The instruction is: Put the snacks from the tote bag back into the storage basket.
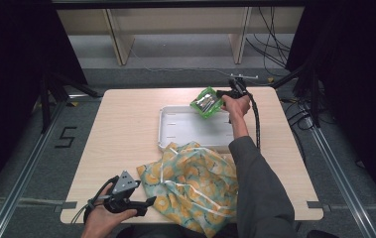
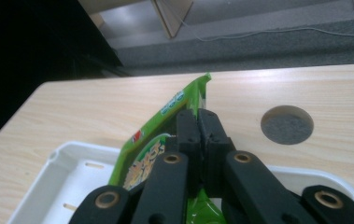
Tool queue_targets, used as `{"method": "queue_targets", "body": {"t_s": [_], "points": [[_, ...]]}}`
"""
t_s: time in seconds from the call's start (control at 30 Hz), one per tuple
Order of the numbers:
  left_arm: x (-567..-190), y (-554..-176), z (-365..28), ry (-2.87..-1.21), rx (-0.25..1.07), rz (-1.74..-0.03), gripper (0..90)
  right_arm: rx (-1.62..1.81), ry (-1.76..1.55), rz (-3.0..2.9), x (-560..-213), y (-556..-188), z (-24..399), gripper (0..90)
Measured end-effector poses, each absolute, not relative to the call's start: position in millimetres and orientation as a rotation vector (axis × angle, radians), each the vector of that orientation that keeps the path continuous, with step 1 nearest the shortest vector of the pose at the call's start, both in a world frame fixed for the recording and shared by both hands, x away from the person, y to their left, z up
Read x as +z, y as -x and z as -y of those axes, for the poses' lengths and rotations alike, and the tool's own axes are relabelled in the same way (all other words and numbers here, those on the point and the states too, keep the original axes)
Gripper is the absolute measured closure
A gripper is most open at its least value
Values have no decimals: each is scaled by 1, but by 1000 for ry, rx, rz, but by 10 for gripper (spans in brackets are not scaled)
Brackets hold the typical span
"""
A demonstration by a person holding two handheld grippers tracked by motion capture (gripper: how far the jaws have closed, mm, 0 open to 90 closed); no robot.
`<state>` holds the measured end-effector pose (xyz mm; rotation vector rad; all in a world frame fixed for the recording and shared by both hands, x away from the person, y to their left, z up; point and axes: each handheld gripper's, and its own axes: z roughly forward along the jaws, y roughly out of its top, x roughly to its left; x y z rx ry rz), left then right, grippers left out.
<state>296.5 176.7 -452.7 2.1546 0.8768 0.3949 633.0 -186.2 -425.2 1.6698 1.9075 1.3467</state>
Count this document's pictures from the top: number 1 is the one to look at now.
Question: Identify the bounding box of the light wooden shelf unit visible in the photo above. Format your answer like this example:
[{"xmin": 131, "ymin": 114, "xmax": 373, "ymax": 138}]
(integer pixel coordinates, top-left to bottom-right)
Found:
[{"xmin": 56, "ymin": 5, "xmax": 307, "ymax": 66}]

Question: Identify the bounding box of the person's left hand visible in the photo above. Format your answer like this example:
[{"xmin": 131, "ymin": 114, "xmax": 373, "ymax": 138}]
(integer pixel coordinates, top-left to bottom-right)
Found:
[{"xmin": 80, "ymin": 182, "xmax": 139, "ymax": 238}]

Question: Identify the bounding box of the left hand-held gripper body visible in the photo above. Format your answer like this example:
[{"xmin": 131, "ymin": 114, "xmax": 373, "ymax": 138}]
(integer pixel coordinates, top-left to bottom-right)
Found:
[{"xmin": 101, "ymin": 170, "xmax": 148, "ymax": 214}]

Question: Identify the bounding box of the fruit print fabric bag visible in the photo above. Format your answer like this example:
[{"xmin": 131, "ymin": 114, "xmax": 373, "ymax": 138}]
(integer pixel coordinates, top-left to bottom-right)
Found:
[{"xmin": 136, "ymin": 141, "xmax": 240, "ymax": 238}]

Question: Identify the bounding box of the black and grey gripper cable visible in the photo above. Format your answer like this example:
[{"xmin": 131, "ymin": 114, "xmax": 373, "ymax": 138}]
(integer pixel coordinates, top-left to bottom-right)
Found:
[{"xmin": 70, "ymin": 176, "xmax": 121, "ymax": 225}]

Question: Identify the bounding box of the bundle of black floor cables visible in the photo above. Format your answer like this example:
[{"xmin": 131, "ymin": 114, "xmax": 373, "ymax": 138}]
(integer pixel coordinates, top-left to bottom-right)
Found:
[{"xmin": 245, "ymin": 6, "xmax": 293, "ymax": 77}]

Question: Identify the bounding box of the white plastic tray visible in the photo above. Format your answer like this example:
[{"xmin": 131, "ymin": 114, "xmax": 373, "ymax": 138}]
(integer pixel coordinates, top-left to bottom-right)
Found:
[{"xmin": 157, "ymin": 104, "xmax": 237, "ymax": 154}]

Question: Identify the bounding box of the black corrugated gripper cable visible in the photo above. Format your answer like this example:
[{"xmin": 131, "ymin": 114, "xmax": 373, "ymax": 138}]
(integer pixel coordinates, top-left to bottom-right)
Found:
[{"xmin": 242, "ymin": 90, "xmax": 263, "ymax": 152}]

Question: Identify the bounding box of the black curtain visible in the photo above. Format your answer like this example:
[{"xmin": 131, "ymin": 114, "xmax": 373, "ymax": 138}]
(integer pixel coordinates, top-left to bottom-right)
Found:
[
  {"xmin": 0, "ymin": 0, "xmax": 89, "ymax": 202},
  {"xmin": 286, "ymin": 0, "xmax": 376, "ymax": 212}
]

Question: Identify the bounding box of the person's right hand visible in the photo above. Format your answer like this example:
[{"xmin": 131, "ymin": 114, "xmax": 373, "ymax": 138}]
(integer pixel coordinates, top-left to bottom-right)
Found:
[{"xmin": 220, "ymin": 94, "xmax": 253, "ymax": 117}]

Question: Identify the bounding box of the black metal stand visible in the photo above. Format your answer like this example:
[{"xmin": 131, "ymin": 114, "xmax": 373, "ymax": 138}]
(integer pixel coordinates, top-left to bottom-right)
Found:
[
  {"xmin": 39, "ymin": 70, "xmax": 101, "ymax": 134},
  {"xmin": 270, "ymin": 62, "xmax": 322, "ymax": 129}
]

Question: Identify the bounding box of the aluminium floor rail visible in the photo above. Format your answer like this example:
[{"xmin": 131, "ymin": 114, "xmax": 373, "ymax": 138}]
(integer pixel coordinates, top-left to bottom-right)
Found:
[
  {"xmin": 308, "ymin": 125, "xmax": 376, "ymax": 238},
  {"xmin": 0, "ymin": 98, "xmax": 69, "ymax": 238}
]

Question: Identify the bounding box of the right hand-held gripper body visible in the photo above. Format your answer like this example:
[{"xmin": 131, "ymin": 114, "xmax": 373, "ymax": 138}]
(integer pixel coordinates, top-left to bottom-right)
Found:
[{"xmin": 227, "ymin": 73, "xmax": 260, "ymax": 100}]

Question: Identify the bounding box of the green clear packet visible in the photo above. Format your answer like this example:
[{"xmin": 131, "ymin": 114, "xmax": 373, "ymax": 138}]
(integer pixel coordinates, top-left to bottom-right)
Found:
[{"xmin": 189, "ymin": 86, "xmax": 225, "ymax": 120}]

